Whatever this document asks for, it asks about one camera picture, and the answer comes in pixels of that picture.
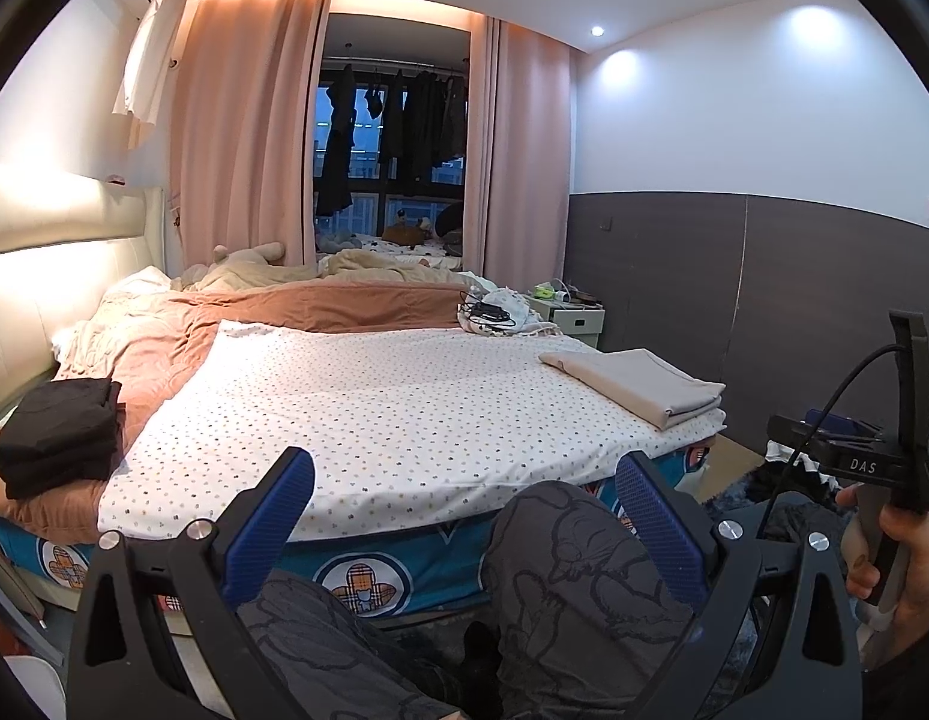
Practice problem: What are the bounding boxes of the white floral bed sheet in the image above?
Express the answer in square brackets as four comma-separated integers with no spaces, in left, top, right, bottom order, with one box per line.
[97,319,728,542]

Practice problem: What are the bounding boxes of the white nightstand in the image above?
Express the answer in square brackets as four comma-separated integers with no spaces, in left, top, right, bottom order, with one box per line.
[528,281,607,350]

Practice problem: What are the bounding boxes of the person's right hand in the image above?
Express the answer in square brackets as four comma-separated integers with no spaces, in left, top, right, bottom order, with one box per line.
[835,484,929,672]

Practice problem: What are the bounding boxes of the beige quilt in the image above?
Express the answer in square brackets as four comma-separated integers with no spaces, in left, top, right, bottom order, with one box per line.
[183,247,481,293]

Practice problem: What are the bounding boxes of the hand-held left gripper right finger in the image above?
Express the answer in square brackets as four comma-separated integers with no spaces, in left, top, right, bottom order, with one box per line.
[615,451,863,720]

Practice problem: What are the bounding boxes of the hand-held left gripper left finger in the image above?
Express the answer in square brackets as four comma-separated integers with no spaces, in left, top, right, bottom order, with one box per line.
[67,447,317,720]

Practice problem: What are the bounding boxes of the row of dark hanging clothes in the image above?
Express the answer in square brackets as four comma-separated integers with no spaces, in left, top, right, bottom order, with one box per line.
[316,64,469,217]

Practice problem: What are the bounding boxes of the white hanging cloth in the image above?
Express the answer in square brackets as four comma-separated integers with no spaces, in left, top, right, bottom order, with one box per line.
[112,0,191,125]

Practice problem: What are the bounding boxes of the white cloth pile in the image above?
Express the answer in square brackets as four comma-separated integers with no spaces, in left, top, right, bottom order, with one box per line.
[457,281,563,338]

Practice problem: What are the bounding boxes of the folded black clothes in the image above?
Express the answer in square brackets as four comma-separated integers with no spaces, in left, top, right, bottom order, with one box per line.
[0,379,127,500]

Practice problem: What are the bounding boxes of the white cloth on floor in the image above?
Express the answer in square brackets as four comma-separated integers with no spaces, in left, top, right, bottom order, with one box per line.
[765,441,814,470]

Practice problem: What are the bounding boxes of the pink curtain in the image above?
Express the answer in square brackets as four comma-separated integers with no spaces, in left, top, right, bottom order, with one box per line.
[168,0,331,271]
[464,15,574,293]

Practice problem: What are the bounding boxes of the orange-brown blanket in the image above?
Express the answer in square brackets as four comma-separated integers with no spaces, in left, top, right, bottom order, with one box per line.
[0,266,473,545]

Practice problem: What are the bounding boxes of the person's grey printed pants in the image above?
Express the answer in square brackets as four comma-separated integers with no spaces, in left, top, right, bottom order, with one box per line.
[235,480,743,720]

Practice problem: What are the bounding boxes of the cream padded headboard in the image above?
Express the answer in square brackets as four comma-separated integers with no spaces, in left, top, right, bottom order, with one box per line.
[0,161,169,428]

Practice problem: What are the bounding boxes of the beige plush toy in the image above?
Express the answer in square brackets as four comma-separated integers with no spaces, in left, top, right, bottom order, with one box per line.
[209,242,286,268]

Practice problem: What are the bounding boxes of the person's right forearm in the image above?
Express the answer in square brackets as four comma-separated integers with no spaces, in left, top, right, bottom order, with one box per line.
[861,634,929,720]

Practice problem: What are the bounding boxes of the dark window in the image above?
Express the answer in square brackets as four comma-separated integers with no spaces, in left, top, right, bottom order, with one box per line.
[314,11,473,242]

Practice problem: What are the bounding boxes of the black charger with cable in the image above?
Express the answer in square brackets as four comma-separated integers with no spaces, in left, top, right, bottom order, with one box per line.
[460,298,518,331]

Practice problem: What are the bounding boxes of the dark clothes pile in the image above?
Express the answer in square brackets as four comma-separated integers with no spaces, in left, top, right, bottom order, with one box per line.
[745,461,848,541]

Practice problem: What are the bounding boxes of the beige jacket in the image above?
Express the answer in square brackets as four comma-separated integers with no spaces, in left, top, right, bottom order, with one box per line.
[538,347,728,432]

